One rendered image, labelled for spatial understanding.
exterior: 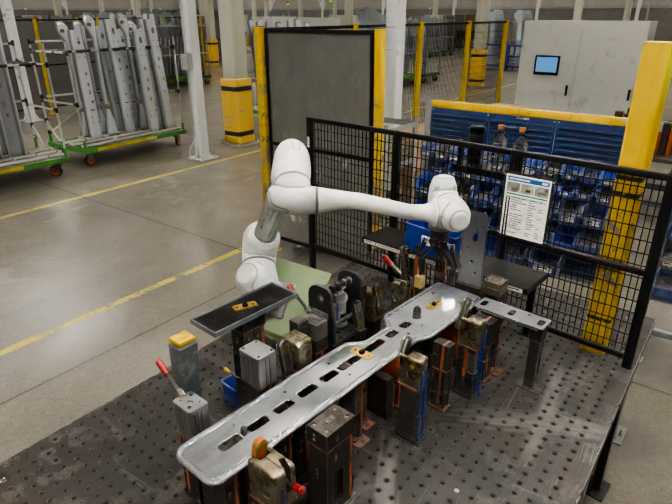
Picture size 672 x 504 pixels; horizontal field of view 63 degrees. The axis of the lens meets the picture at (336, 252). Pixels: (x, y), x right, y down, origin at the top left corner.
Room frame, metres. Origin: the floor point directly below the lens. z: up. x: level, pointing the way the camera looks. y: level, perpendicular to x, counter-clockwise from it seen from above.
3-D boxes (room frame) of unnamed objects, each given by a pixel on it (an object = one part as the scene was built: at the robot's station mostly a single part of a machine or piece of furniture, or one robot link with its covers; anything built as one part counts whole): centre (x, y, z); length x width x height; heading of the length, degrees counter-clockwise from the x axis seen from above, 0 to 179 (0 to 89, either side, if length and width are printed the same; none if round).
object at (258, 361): (1.49, 0.25, 0.90); 0.13 x 0.10 x 0.41; 48
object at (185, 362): (1.48, 0.49, 0.92); 0.08 x 0.08 x 0.44; 48
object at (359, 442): (1.56, -0.04, 0.84); 0.17 x 0.06 x 0.29; 48
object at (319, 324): (1.73, 0.08, 0.89); 0.13 x 0.11 x 0.38; 48
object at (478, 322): (1.79, -0.52, 0.87); 0.12 x 0.09 x 0.35; 48
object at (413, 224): (2.46, -0.50, 1.09); 0.30 x 0.17 x 0.13; 42
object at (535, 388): (1.83, -0.79, 0.84); 0.11 x 0.06 x 0.29; 48
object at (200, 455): (1.60, -0.08, 1.00); 1.38 x 0.22 x 0.02; 138
